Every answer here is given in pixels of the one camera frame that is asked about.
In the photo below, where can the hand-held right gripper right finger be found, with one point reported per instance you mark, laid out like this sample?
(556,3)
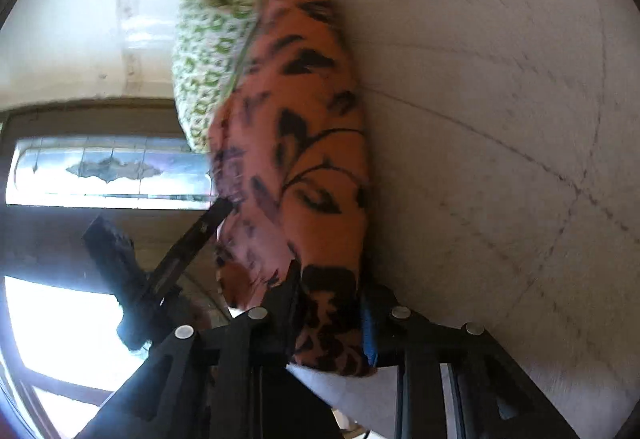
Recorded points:
(370,334)

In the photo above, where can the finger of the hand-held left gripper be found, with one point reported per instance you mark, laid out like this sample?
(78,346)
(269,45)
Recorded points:
(200,231)

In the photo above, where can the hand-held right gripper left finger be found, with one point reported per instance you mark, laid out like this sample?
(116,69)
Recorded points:
(282,314)

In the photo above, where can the orange black floral shirt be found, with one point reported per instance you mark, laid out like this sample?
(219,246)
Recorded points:
(310,159)

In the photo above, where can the stained glass window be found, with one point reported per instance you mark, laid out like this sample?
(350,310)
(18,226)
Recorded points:
(100,169)

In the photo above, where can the green patterned pillow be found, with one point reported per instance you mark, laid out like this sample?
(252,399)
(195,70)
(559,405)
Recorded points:
(200,69)

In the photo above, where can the bed with lilac sheet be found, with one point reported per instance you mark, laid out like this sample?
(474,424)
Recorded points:
(475,119)

